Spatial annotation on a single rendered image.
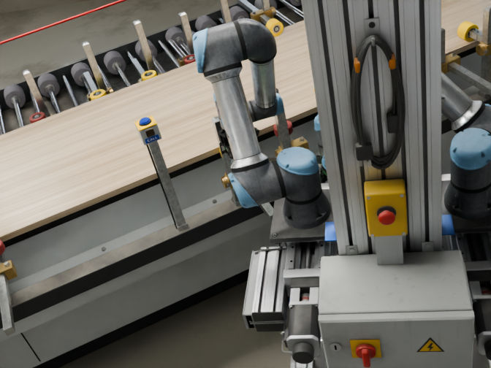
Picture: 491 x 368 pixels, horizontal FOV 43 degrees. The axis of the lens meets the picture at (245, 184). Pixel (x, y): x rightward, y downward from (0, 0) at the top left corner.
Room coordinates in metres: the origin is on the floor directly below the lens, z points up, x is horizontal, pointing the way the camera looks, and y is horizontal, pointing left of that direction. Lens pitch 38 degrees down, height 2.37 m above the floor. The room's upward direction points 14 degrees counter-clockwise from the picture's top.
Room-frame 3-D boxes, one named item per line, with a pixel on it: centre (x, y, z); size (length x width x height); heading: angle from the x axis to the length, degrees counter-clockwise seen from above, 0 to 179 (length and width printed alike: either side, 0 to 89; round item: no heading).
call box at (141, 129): (1.98, 0.30, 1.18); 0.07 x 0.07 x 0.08; 14
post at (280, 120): (2.10, -0.20, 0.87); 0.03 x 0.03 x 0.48; 14
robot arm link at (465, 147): (1.36, -0.65, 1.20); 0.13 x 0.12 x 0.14; 141
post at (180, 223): (1.98, 0.30, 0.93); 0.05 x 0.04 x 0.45; 104
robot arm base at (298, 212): (1.49, -0.17, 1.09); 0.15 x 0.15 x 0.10
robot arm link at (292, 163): (1.49, -0.16, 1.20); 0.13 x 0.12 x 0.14; 94
